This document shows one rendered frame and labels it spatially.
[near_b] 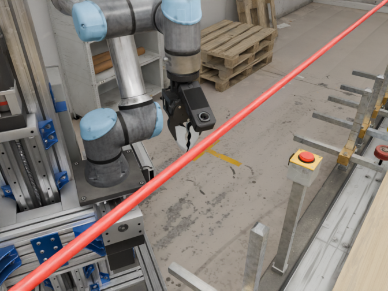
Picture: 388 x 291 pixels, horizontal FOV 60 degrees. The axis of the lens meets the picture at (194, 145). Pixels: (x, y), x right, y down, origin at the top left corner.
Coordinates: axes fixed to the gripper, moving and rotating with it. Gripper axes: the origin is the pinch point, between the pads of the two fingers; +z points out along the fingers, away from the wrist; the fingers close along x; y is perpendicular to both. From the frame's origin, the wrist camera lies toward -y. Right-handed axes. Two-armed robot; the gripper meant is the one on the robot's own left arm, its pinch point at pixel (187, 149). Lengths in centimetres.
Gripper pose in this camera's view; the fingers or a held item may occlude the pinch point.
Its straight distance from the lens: 83.1
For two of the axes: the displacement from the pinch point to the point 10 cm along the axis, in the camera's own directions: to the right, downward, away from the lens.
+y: -3.8, -5.4, 7.5
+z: 0.0, 8.1, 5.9
